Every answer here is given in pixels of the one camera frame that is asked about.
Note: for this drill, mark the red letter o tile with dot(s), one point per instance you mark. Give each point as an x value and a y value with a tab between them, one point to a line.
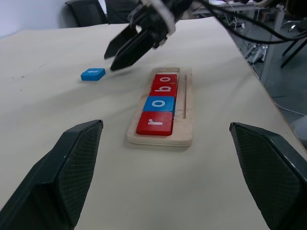
158	78

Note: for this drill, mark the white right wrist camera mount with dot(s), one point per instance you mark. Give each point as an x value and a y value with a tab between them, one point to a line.
171	25

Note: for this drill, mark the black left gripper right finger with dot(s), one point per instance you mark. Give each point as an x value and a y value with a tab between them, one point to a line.
271	177

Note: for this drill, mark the blue letter o tile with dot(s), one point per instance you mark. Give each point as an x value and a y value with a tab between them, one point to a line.
168	104

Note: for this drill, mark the red letter b tile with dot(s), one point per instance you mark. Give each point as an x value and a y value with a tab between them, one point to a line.
158	90

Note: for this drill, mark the wooden letter tray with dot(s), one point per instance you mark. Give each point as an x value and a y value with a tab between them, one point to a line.
187	129

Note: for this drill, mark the black office chair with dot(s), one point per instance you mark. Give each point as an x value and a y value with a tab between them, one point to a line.
84	13

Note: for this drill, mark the red letter r tile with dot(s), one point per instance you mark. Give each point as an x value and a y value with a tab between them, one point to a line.
156	127

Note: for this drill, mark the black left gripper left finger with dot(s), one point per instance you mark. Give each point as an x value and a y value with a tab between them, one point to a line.
55	182

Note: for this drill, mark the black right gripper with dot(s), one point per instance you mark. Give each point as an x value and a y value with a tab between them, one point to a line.
151	21

